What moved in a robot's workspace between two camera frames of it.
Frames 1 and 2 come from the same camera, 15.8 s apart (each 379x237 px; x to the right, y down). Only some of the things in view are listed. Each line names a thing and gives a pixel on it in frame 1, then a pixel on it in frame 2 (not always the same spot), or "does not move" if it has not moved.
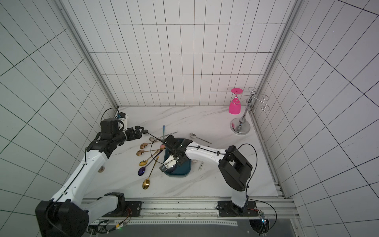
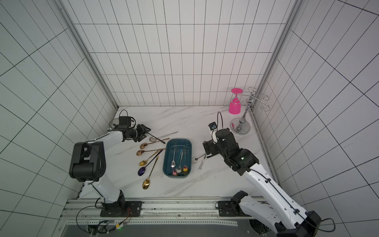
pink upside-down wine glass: (234, 106) does not move
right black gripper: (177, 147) -> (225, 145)
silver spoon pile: (151, 138) does not move
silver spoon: (193, 135) -> (178, 169)
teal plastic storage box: (183, 171) does not move
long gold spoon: (146, 183) does not move
